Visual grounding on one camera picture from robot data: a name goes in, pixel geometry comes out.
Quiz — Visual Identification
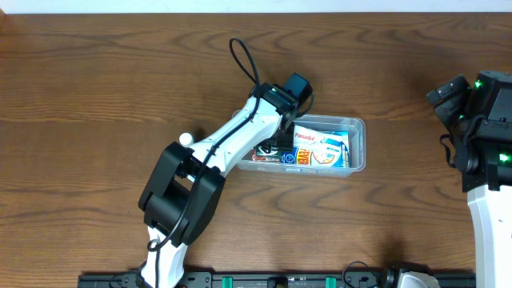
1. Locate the white Panadol box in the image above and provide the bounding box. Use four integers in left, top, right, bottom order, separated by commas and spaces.
294, 126, 349, 154

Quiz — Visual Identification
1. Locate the red Panadol ActiFast box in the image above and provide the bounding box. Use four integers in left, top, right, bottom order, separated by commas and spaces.
252, 150, 282, 162

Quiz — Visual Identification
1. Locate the blue Kool Fever box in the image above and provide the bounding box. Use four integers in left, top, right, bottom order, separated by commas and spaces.
281, 131, 350, 168

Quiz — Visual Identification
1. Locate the green Zam-Buk box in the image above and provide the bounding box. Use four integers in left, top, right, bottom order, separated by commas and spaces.
255, 146, 282, 158

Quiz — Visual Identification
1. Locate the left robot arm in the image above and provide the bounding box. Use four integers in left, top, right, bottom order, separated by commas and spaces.
138, 83, 310, 287

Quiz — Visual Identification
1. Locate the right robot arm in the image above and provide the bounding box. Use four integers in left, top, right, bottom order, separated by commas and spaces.
426, 70, 511, 287

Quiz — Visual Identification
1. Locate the clear plastic container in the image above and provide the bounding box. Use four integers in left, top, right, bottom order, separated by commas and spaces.
237, 114, 366, 177

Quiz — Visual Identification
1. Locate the dark Woods syrup bottle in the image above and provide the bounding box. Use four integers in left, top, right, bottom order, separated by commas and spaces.
178, 132, 194, 147

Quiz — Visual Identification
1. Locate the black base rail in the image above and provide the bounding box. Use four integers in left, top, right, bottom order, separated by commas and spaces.
77, 270, 477, 288

